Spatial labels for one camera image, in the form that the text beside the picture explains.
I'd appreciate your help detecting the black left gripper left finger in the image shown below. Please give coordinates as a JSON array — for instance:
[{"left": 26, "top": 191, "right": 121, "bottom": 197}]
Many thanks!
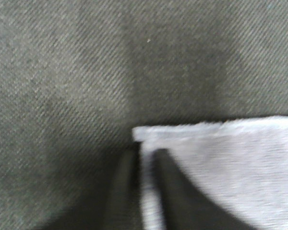
[{"left": 43, "top": 150, "right": 143, "bottom": 230}]

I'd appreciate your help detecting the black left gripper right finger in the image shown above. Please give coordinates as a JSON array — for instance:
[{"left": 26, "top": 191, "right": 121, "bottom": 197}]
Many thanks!
[{"left": 153, "top": 149, "right": 254, "bottom": 230}]

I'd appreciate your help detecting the grey microfibre towel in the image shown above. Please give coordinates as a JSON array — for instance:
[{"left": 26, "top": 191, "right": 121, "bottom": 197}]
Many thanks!
[{"left": 132, "top": 116, "right": 288, "bottom": 230}]

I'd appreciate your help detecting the black table cloth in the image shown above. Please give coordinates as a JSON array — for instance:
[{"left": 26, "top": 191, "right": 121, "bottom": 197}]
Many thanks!
[{"left": 0, "top": 0, "right": 288, "bottom": 230}]

